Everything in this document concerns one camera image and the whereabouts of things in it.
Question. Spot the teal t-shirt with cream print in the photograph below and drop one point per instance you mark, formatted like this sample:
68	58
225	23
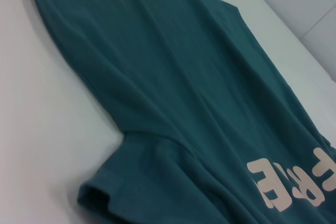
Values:
170	90

